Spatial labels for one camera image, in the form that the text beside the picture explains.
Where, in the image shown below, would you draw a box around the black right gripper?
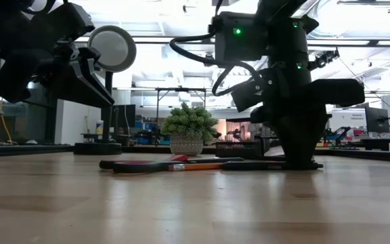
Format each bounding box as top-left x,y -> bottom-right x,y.
251,67 -> 366,170

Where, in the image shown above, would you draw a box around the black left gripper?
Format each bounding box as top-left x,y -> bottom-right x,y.
0,43 -> 116,108

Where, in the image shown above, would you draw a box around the black red-handled scissors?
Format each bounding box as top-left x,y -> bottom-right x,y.
99,159 -> 182,175

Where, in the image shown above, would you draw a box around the yellow pencil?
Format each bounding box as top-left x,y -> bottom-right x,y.
167,162 -> 225,171

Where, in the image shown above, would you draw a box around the black mesh desk organizer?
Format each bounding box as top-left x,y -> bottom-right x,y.
215,117 -> 286,160

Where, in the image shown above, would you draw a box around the black desk lamp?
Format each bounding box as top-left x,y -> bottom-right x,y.
74,25 -> 137,156

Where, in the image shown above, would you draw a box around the black computer monitor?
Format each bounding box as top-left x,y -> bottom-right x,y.
112,104 -> 137,129
365,106 -> 390,134

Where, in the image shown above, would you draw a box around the black background desk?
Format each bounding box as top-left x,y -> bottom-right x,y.
360,138 -> 390,153

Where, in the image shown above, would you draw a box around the green artificial potted plant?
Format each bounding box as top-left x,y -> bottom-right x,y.
160,102 -> 220,157

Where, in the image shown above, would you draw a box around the black overhead rig beam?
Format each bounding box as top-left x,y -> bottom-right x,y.
74,35 -> 390,47

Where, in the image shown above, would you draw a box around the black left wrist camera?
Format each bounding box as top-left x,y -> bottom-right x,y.
45,1 -> 96,43

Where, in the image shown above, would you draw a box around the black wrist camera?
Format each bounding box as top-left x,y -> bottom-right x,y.
45,1 -> 96,43
231,80 -> 267,113

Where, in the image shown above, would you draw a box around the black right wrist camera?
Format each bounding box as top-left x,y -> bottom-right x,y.
231,80 -> 267,113

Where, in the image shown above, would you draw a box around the black background rig frame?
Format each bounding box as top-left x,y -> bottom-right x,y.
155,87 -> 207,136

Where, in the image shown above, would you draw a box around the black aluminium table frame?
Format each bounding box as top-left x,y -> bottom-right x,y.
0,144 -> 390,164

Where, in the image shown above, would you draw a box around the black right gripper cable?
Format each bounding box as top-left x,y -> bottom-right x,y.
169,32 -> 263,98

